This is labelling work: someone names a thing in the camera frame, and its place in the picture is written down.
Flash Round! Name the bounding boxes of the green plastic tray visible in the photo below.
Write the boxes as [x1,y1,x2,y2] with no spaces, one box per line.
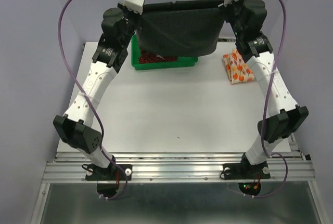
[131,35,198,71]

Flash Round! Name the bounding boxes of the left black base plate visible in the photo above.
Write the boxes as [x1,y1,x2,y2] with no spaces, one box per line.
[81,164,133,181]

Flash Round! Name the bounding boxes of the dark grey dotted skirt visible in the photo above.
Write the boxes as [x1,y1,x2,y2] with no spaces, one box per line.
[136,0,225,57]

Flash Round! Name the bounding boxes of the folded orange floral skirt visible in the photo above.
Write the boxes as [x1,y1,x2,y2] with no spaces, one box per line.
[222,48,255,85]

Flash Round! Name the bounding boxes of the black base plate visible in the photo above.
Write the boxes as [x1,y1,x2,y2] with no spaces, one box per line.
[81,164,133,181]
[220,163,271,181]

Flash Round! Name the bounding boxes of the aluminium rail frame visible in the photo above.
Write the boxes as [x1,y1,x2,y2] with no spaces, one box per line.
[31,150,330,223]

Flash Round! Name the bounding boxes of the red polka dot skirt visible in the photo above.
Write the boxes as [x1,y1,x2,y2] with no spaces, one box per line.
[138,50,178,64]

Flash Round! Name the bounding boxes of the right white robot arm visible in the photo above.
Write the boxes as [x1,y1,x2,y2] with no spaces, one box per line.
[225,0,309,177]

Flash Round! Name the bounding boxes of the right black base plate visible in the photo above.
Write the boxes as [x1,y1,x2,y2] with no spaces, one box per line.
[220,163,271,181]

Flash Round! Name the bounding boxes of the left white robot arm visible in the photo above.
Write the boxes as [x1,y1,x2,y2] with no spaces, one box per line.
[53,5,142,179]

